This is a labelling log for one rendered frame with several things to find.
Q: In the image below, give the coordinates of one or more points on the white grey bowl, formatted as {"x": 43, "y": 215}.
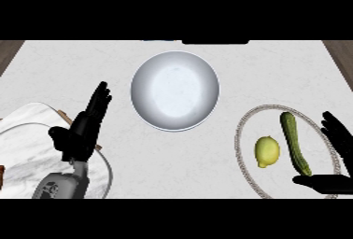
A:
{"x": 175, "y": 90}

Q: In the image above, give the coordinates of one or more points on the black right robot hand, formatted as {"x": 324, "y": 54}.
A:
{"x": 337, "y": 183}

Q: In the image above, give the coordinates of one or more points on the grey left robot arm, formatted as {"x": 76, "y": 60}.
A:
{"x": 64, "y": 183}

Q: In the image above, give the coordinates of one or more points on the white marble wood-edged board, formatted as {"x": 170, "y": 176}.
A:
{"x": 31, "y": 113}

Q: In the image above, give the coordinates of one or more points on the white marble plate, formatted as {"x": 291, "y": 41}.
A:
{"x": 27, "y": 155}

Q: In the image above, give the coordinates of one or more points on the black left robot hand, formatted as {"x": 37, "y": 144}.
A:
{"x": 83, "y": 127}

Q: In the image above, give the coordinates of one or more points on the yellow lemon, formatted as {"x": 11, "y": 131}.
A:
{"x": 266, "y": 151}

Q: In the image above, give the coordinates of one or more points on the green squash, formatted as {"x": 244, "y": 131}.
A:
{"x": 294, "y": 143}

